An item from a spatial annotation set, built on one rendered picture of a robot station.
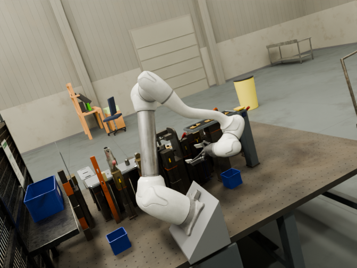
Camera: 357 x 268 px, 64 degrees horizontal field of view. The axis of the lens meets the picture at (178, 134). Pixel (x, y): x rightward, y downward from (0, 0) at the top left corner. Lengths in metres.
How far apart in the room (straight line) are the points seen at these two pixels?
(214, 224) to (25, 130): 9.74
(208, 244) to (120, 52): 9.76
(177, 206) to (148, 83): 0.63
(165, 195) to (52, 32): 9.68
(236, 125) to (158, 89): 0.54
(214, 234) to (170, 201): 0.26
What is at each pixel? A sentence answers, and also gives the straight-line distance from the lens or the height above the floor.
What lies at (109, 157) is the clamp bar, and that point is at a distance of 1.90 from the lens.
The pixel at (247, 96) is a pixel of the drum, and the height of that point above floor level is 0.32.
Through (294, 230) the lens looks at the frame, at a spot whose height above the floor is 0.50.
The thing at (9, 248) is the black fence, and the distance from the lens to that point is 1.30.
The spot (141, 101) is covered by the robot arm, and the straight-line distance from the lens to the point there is 1.61.
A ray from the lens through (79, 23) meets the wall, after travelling 10.84.
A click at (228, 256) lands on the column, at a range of 1.60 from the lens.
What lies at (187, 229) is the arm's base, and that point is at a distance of 1.51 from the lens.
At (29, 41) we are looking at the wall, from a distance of 10.78.
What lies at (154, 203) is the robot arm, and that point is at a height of 1.01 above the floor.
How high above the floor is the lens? 1.64
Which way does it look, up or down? 15 degrees down
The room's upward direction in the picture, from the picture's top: 17 degrees counter-clockwise
